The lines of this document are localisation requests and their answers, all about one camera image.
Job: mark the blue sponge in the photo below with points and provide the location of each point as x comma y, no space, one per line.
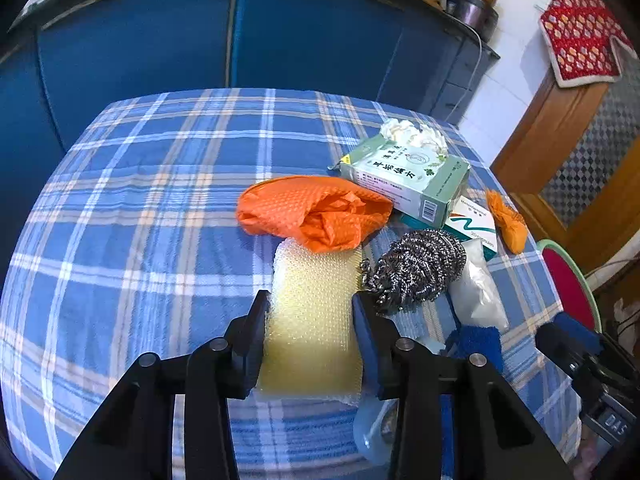
475,344

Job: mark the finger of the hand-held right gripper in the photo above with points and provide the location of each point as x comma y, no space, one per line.
580,327
560,347

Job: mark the red patterned quilted cloth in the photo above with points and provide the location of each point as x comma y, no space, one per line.
580,35

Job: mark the large orange rubber glove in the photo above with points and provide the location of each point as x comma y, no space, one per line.
280,205

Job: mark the green cardboard box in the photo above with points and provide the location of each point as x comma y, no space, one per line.
400,175

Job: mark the blue plaid tablecloth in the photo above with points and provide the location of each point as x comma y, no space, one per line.
150,210

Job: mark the steel wool scrubber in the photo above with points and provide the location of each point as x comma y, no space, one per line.
415,265

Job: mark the black cooker pot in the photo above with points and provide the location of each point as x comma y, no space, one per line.
472,15

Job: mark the yellow sponge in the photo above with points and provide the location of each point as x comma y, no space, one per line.
310,320

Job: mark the small white teal box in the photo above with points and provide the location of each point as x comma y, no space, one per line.
472,222

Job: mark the crumpled white tissue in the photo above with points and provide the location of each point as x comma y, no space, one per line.
406,132

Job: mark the wooden door with glass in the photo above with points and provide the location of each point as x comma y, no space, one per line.
530,160

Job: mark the clear plastic bag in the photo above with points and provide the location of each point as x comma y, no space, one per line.
475,290

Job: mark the red basin with green rim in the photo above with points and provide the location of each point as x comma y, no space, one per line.
565,280

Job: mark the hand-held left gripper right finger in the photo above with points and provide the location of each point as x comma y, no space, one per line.
367,342

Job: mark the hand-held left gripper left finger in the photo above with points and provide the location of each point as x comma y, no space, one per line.
252,355

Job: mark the small crumpled orange glove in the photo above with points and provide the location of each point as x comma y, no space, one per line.
510,225

